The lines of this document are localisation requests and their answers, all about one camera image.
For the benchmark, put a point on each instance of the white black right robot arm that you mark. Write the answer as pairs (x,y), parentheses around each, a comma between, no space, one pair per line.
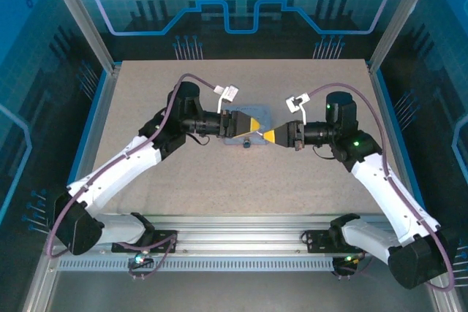
(387,188)

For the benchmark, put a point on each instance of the blue padlock silver shackle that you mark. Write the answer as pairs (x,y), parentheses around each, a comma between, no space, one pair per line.
(246,142)

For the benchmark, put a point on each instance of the aluminium side rail blue trim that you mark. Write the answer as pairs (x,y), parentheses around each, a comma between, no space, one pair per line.
(392,122)
(96,122)

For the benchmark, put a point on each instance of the aluminium frame post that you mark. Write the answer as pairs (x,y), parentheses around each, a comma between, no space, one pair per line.
(83,16)
(401,16)

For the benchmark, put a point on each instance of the small circuit board with LED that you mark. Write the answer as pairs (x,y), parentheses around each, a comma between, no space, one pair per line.
(139,261)
(347,259)

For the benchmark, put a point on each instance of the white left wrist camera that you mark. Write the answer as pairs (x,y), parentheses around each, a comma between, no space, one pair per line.
(230,93)

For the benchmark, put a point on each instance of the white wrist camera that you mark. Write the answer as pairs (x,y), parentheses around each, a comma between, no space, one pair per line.
(230,93)
(293,103)

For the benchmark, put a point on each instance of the aluminium mounting beam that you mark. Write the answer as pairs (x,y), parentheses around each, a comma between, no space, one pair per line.
(237,235)

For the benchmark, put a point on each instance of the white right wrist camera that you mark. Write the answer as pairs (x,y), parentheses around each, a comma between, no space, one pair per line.
(293,103)

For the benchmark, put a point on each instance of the grey metal base plate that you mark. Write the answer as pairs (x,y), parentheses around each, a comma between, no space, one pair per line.
(237,293)

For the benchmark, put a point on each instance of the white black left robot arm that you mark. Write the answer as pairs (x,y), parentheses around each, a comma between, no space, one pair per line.
(117,169)

